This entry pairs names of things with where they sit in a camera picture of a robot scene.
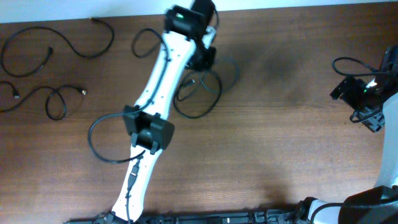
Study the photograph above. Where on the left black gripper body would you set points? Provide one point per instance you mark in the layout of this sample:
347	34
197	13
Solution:
201	58

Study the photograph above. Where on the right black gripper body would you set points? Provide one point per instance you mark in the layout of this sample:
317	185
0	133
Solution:
362	102

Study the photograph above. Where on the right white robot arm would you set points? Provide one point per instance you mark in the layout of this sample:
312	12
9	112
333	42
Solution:
379	204

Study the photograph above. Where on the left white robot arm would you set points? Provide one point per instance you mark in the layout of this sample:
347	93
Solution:
184	44

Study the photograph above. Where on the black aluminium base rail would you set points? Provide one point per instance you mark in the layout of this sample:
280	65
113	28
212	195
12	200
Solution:
275	216

